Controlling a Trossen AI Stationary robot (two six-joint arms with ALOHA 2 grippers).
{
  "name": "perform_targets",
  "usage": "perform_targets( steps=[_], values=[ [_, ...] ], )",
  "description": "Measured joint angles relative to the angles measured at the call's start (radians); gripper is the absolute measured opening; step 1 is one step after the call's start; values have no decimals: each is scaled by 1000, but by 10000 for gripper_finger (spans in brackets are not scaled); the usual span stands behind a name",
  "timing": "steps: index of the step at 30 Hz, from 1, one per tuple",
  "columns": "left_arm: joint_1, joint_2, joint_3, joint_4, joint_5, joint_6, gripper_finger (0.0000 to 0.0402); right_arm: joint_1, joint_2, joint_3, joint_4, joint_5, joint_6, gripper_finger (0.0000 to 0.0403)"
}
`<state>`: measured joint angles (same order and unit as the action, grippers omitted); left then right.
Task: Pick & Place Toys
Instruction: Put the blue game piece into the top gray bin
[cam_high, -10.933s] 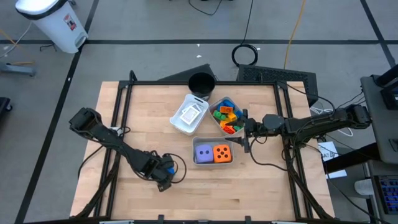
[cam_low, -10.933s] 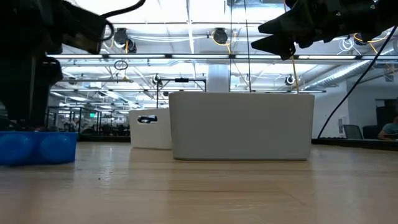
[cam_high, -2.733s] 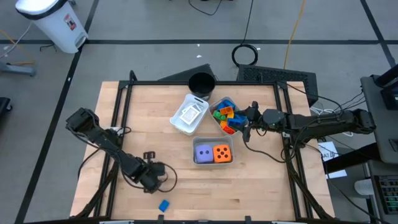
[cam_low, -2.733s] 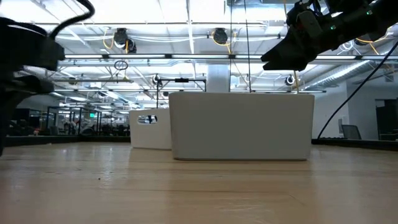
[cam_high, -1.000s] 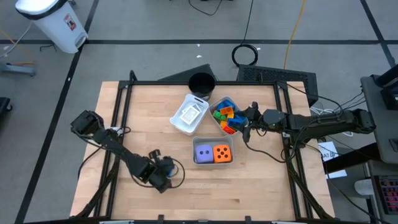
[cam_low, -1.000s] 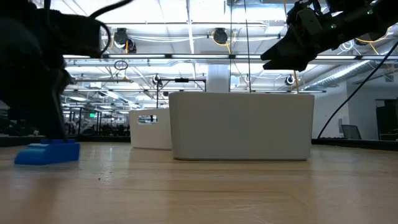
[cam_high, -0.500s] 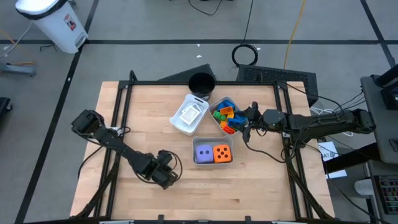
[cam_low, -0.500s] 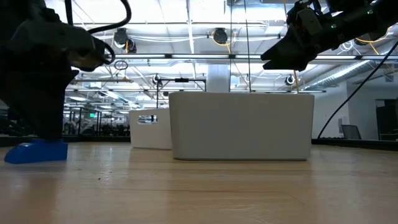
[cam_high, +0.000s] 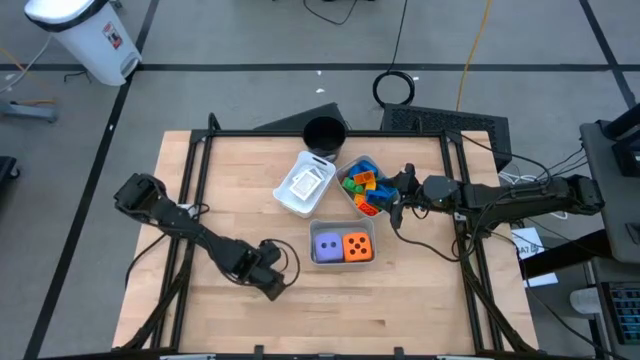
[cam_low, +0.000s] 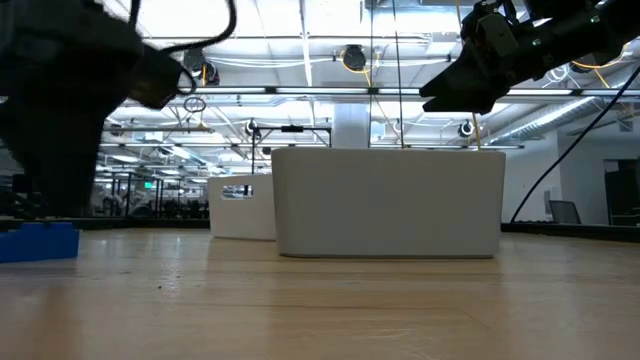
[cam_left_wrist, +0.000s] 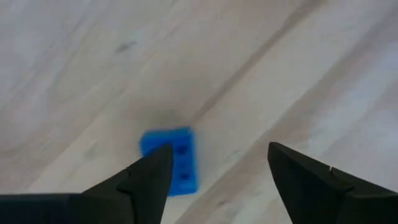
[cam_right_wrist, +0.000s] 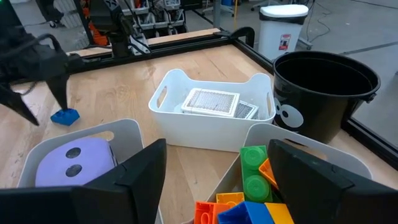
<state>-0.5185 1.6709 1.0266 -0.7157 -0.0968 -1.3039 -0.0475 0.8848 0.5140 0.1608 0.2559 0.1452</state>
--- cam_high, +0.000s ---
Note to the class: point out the black floor object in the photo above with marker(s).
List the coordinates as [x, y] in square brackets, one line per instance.
[7, 172]

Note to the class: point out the orange wedge toy block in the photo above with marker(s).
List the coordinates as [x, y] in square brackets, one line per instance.
[364, 178]

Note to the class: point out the purple foam die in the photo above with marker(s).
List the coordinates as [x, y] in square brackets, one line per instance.
[327, 248]

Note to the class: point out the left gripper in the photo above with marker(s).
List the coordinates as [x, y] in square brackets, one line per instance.
[260, 265]

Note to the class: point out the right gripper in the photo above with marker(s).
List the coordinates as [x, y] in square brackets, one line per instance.
[410, 192]

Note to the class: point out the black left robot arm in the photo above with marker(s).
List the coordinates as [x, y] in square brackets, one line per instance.
[190, 227]

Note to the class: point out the black diagonal beam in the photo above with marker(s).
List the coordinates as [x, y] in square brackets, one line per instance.
[565, 255]

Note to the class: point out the yellow-orange long brick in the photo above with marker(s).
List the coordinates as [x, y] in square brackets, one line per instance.
[359, 200]

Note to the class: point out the black bucket with eyes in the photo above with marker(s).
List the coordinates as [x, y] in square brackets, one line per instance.
[325, 135]

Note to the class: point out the blue heart-shaped block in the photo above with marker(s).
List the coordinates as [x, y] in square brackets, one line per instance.
[371, 167]

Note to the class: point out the green round-stud toy block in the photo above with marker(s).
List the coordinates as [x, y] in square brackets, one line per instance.
[351, 186]

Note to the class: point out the yellow round-stud block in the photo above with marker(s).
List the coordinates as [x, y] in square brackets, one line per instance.
[370, 187]

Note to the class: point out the grey side desk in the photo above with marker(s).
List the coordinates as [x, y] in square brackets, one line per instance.
[610, 200]

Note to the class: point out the white trash bin black lid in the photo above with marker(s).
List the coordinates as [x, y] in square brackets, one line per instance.
[85, 40]

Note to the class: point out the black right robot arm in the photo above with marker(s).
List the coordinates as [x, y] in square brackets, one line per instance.
[525, 197]

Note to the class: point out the grey stand foot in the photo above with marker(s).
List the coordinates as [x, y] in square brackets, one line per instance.
[30, 111]

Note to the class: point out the orange foam die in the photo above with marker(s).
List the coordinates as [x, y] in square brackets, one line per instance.
[358, 247]

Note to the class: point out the black aluminium table frame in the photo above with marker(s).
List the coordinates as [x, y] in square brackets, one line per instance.
[250, 133]

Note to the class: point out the white paper sheet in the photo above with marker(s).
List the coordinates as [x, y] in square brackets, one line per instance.
[542, 280]
[525, 240]

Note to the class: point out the black desk device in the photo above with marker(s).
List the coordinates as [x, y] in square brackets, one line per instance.
[627, 155]

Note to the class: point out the blue lit keyboard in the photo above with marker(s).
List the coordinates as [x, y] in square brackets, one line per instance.
[627, 312]

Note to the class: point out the red-orange studded brick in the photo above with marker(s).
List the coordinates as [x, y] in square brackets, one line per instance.
[369, 208]

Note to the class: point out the white plastic bin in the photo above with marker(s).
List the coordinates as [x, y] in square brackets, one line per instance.
[282, 197]

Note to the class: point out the black table clamp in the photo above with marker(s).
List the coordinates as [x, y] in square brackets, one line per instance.
[398, 352]
[258, 351]

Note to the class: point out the small blue toy block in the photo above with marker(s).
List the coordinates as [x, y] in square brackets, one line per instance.
[355, 170]

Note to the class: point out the large blue toy block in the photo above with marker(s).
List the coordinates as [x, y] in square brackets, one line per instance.
[382, 195]

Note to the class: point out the grey plastic bin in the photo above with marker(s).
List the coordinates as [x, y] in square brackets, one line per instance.
[315, 225]
[338, 176]

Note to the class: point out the white rounded object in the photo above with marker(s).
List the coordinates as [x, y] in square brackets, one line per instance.
[585, 300]

